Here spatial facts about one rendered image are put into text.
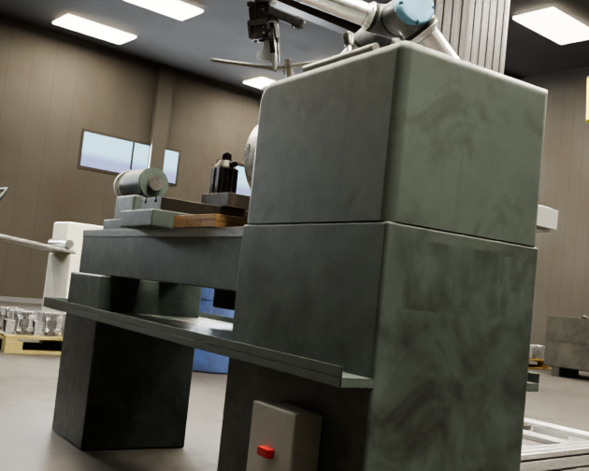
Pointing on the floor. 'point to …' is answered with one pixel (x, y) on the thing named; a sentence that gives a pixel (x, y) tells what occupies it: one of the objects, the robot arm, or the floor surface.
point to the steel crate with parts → (576, 345)
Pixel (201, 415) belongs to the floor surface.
